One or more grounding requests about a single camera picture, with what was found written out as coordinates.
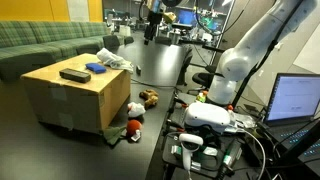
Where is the open black laptop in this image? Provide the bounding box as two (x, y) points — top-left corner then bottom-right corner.
(257, 72), (320, 169)

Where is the black cable on table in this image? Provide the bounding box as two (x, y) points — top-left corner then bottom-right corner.
(130, 78), (176, 90)

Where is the white VR headset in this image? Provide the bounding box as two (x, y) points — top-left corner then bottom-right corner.
(183, 101), (236, 135)

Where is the white cable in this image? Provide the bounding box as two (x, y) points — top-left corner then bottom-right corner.
(233, 127), (268, 180)

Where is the white terry towel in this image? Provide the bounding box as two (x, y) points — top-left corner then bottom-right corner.
(96, 47), (135, 74)

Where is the blue cloth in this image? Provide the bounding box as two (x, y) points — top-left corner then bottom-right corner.
(85, 62), (108, 75)

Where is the green plaid sofa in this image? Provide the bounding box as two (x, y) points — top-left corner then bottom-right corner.
(0, 20), (112, 83)

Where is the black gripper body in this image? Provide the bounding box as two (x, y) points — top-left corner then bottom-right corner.
(146, 10), (164, 35)

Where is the white VR controller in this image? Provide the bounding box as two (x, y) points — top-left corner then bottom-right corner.
(178, 133), (205, 173)

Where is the large cardboard box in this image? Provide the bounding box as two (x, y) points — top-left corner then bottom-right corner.
(19, 53), (132, 135)

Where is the green yellow bottle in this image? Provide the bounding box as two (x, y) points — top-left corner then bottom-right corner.
(195, 91), (208, 104)

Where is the small black lounge chair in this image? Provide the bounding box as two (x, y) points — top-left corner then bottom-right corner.
(123, 35), (135, 46)
(102, 34), (121, 52)

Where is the white cloth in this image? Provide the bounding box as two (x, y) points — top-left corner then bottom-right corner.
(127, 101), (147, 119)

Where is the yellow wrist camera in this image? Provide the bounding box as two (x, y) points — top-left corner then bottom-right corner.
(162, 11), (177, 24)

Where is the black office chair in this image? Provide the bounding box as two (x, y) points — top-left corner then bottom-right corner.
(176, 44), (218, 96)

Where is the brown plush dog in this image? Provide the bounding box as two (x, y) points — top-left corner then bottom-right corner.
(138, 88), (160, 109)

